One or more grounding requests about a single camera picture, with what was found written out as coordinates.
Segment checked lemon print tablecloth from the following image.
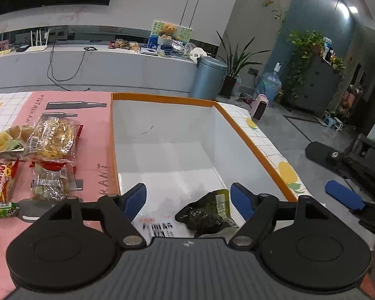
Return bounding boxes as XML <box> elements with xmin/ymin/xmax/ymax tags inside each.
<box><xmin>0</xmin><ymin>92</ymin><xmax>307</xmax><ymax>195</ymax></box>

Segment clear yellow cracker packet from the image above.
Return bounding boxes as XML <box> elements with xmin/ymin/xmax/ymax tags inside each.
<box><xmin>28</xmin><ymin>115</ymin><xmax>84</xmax><ymax>163</ymax></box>

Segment blue water jug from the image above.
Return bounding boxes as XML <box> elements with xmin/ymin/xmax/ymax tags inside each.
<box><xmin>258</xmin><ymin>62</ymin><xmax>282</xmax><ymax>103</ymax></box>

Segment round white sign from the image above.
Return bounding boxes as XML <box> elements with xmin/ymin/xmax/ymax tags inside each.
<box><xmin>190</xmin><ymin>47</ymin><xmax>209</xmax><ymax>62</ymax></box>

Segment pile of snacks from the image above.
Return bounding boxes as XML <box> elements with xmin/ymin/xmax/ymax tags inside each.
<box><xmin>109</xmin><ymin>39</ymin><xmax>141</xmax><ymax>51</ymax></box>

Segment white television console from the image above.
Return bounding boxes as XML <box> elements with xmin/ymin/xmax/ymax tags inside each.
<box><xmin>0</xmin><ymin>41</ymin><xmax>198</xmax><ymax>95</ymax></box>

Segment yellow chip packet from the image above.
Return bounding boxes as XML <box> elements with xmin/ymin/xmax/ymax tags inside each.
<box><xmin>0</xmin><ymin>125</ymin><xmax>35</xmax><ymax>161</ymax></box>

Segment orange cardboard box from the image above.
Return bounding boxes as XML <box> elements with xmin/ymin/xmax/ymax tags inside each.
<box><xmin>111</xmin><ymin>93</ymin><xmax>298</xmax><ymax>247</ymax></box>

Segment pink placemat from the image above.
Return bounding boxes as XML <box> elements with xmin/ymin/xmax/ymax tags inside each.
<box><xmin>0</xmin><ymin>91</ymin><xmax>120</xmax><ymax>291</ymax></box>

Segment grey cabinet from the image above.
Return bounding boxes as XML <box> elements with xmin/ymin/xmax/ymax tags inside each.
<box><xmin>283</xmin><ymin>54</ymin><xmax>342</xmax><ymax>117</ymax></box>

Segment teddy bear picture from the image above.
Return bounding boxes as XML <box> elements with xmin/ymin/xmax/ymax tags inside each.
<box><xmin>148</xmin><ymin>21</ymin><xmax>193</xmax><ymax>47</ymax></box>

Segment clear red label packet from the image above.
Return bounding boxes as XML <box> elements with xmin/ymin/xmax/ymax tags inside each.
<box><xmin>29</xmin><ymin>159</ymin><xmax>77</xmax><ymax>201</ymax></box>

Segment dark green snack packet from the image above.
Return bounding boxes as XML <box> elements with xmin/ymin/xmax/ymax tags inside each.
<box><xmin>175</xmin><ymin>189</ymin><xmax>240</xmax><ymax>238</ymax></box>

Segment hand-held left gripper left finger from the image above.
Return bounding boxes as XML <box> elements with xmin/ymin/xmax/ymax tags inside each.
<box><xmin>45</xmin><ymin>183</ymin><xmax>147</xmax><ymax>248</ymax></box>

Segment long-leaf potted plant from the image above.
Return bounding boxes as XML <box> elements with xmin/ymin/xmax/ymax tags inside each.
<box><xmin>216</xmin><ymin>31</ymin><xmax>271</xmax><ymax>98</ymax></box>

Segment white router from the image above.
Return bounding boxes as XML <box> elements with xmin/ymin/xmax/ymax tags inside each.
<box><xmin>28</xmin><ymin>29</ymin><xmax>50</xmax><ymax>52</ymax></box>

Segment ivy plant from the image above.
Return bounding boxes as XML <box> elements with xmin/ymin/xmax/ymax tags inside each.
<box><xmin>287</xmin><ymin>30</ymin><xmax>329</xmax><ymax>98</ymax></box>

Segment green candy roll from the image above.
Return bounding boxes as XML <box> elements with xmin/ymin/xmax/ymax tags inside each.
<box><xmin>0</xmin><ymin>202</ymin><xmax>20</xmax><ymax>220</ymax></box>

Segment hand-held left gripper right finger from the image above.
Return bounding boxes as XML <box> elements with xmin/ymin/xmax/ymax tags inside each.
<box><xmin>230</xmin><ymin>182</ymin><xmax>329</xmax><ymax>248</ymax></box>

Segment black cable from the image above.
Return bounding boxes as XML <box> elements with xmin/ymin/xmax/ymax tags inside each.
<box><xmin>47</xmin><ymin>42</ymin><xmax>97</xmax><ymax>84</ymax></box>

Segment pink space heater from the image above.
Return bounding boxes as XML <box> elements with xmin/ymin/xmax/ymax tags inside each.
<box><xmin>251</xmin><ymin>94</ymin><xmax>269</xmax><ymax>121</ymax></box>

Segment blue-grey trash bin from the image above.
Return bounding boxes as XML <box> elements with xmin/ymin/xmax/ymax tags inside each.
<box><xmin>190</xmin><ymin>57</ymin><xmax>228</xmax><ymax>101</ymax></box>

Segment orange noodle stick packet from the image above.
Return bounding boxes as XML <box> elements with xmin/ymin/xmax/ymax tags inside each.
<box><xmin>0</xmin><ymin>161</ymin><xmax>19</xmax><ymax>203</ymax></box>

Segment group of bottles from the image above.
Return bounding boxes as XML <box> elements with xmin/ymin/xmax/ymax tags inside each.
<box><xmin>323</xmin><ymin>37</ymin><xmax>339</xmax><ymax>67</ymax></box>

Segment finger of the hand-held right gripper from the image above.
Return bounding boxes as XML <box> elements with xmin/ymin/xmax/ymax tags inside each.
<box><xmin>305</xmin><ymin>141</ymin><xmax>344</xmax><ymax>171</ymax></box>
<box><xmin>325</xmin><ymin>179</ymin><xmax>375</xmax><ymax>238</ymax></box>

